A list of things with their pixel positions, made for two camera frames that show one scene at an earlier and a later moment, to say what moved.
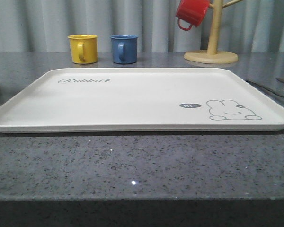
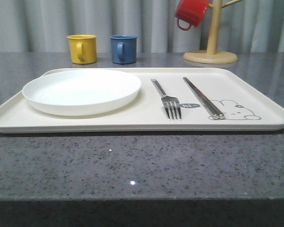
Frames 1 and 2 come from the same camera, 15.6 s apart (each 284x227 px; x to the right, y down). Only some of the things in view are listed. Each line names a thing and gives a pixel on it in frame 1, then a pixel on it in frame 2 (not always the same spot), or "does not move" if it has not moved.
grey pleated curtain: [28, 26] does not move
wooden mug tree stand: [211, 56] does not move
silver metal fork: [276, 96] → [170, 101]
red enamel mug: [191, 11] does not move
